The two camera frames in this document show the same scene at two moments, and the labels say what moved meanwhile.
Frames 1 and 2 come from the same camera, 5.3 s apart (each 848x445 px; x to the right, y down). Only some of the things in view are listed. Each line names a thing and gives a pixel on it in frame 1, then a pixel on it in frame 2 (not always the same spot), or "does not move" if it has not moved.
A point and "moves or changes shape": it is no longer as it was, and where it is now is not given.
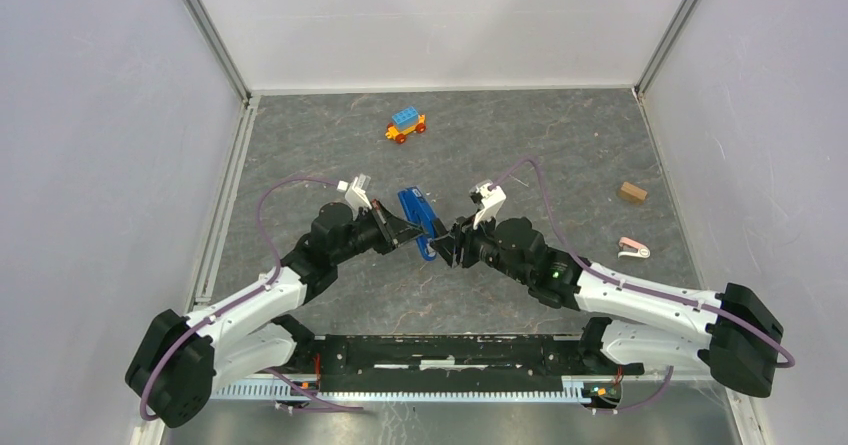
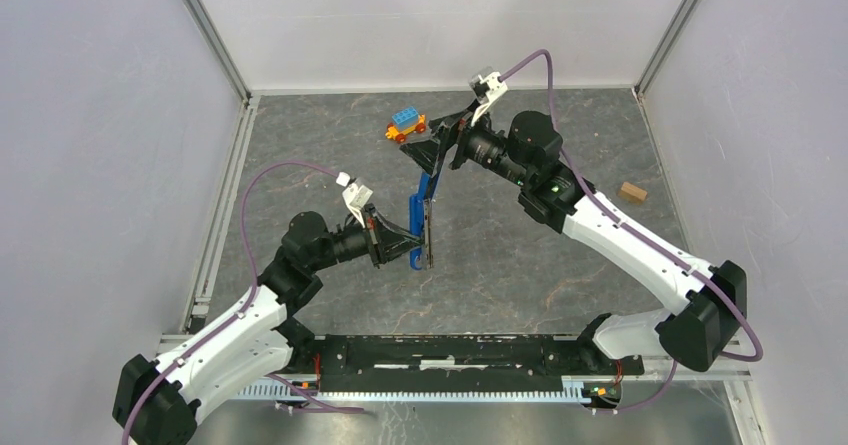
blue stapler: [419, 212] moves or changes shape
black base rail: [455, 363] does not move
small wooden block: [632, 192] does not move
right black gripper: [446, 246] → [453, 126]
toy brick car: [406, 122] does not move
